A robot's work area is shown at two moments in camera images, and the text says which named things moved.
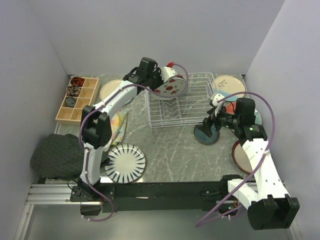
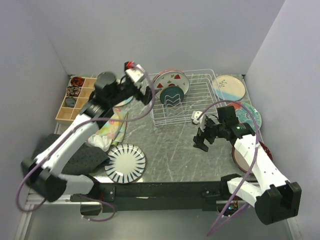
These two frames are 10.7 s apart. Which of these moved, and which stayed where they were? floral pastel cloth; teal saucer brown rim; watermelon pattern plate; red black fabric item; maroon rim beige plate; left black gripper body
Moved: left black gripper body; teal saucer brown rim
Stayed: watermelon pattern plate; red black fabric item; floral pastel cloth; maroon rim beige plate
